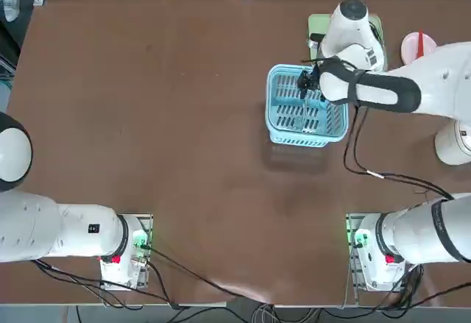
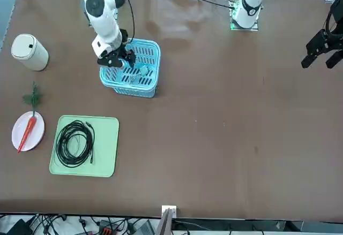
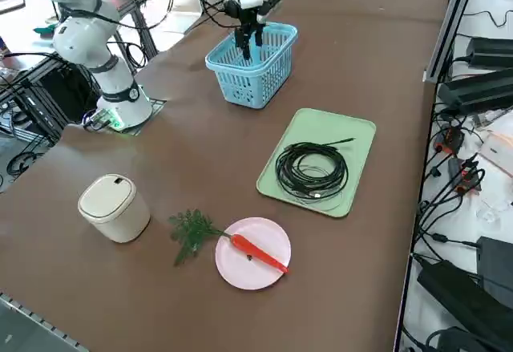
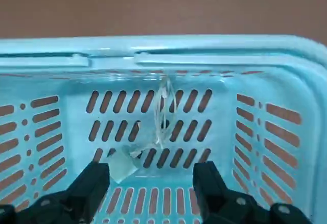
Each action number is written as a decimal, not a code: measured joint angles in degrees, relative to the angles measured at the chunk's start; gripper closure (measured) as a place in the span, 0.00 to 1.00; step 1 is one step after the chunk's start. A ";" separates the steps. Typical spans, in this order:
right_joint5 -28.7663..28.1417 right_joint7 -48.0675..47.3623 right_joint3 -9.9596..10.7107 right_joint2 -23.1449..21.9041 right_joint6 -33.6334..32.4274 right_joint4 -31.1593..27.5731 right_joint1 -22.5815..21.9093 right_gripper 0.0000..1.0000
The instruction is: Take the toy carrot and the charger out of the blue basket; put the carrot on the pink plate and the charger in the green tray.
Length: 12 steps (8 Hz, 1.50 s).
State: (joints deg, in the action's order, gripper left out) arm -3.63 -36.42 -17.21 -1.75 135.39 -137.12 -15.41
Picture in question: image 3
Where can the aluminium frame post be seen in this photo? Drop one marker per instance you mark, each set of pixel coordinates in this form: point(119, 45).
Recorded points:
point(448, 27)

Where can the white box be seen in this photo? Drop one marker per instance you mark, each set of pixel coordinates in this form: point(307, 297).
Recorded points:
point(499, 151)

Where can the aluminium table edge rail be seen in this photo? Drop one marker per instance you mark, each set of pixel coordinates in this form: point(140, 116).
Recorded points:
point(40, 326)

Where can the orange toy carrot green leaves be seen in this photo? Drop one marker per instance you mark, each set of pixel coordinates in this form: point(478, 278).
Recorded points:
point(256, 249)

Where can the blue slotted plastic basket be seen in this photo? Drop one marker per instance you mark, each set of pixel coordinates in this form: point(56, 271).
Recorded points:
point(236, 68)

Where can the cream lidded trash bin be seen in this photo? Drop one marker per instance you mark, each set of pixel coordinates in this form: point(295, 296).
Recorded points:
point(120, 223)

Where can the green plastic tray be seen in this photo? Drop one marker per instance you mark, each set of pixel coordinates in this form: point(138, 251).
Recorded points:
point(304, 127)

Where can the pink round plate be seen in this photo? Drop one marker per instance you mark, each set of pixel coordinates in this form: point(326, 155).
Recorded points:
point(240, 276)

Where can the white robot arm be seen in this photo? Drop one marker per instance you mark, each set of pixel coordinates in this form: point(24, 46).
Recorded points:
point(88, 35)

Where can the black power adapter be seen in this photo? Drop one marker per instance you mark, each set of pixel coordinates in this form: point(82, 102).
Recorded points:
point(477, 91)
point(497, 256)
point(453, 342)
point(453, 288)
point(493, 51)

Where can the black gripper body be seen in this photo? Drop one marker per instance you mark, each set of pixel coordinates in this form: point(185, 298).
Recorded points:
point(248, 15)

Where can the red black plug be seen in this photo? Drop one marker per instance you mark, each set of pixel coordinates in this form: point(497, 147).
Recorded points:
point(465, 175)
point(447, 143)

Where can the black control box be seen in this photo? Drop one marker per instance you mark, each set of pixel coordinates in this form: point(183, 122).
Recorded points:
point(68, 91)

